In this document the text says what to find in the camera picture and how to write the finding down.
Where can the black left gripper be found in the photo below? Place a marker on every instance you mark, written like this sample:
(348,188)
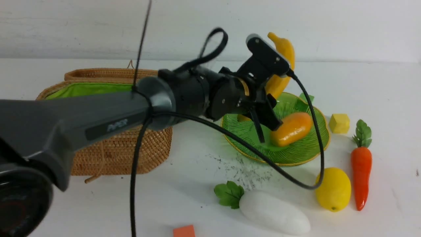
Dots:
(222,96)

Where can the yellow banana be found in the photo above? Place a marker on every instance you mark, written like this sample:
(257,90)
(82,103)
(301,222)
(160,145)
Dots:
(252,99)

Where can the orange yellow mango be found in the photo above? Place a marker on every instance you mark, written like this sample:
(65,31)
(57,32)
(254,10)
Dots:
(295,127)

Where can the white radish with leaves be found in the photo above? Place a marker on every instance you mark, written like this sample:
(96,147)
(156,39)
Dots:
(263,209)

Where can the yellow lemon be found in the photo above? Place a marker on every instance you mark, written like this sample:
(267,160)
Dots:
(334,192)

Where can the orange carrot with leaves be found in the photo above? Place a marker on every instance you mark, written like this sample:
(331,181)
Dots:
(361,163)

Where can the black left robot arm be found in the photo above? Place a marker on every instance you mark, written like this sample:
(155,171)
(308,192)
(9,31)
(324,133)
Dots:
(39,139)

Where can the green cube block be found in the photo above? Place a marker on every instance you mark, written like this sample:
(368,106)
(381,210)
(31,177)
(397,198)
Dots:
(301,104)

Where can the green glass leaf plate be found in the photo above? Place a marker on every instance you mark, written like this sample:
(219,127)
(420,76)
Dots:
(300,152)

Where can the yellow cube block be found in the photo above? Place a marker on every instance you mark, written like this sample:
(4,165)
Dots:
(339,123)

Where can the orange cube block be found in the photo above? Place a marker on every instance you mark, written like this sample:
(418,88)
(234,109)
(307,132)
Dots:
(184,231)

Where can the woven wicker basket lid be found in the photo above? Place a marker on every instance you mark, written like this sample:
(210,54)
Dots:
(103,75)

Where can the woven wicker basket green lining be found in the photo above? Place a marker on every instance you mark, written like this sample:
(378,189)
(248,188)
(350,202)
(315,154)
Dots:
(113,156)

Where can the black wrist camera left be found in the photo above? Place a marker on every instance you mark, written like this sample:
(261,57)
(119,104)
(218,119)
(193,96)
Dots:
(265,60)

